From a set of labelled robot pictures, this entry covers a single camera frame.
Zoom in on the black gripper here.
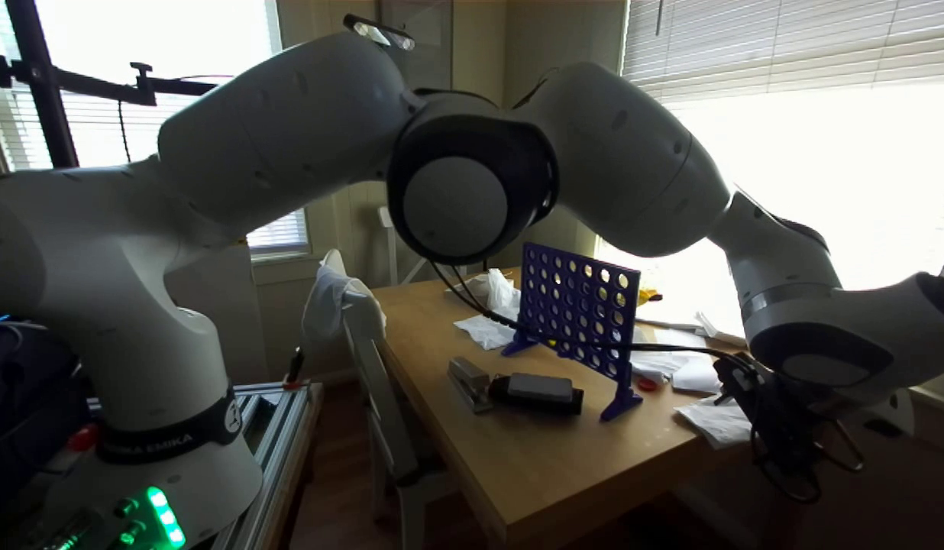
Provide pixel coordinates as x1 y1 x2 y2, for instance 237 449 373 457
712 349 867 506

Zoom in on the blue connect four board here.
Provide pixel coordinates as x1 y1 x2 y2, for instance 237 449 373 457
501 238 649 425

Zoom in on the black rectangular box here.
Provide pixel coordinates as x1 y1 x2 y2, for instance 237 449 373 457
487 368 588 418

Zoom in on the grey metal stapler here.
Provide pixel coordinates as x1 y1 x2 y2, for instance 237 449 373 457
447 354 499 418

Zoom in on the crumpled clear plastic bag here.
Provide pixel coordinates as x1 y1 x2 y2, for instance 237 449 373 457
457 265 522 318

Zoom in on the white window blind wide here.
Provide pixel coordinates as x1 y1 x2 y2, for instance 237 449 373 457
616 0 944 294

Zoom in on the white chair beside table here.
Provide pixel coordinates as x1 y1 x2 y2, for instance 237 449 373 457
335 291 457 550

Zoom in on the white plastic bag on chair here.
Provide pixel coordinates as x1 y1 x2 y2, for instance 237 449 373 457
299 248 390 349

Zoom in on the white window blind narrow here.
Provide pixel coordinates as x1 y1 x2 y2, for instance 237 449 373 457
0 0 313 257

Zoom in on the dark equipment bag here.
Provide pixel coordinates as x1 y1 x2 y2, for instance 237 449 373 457
0 307 91 532

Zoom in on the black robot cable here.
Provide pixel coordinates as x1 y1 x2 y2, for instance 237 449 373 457
428 257 741 359

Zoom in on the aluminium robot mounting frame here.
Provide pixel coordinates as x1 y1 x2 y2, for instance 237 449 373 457
224 378 327 550

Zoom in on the black stereo camera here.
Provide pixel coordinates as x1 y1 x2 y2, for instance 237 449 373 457
338 10 419 56

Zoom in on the black camera stand boom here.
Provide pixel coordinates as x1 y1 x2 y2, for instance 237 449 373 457
0 0 220 170

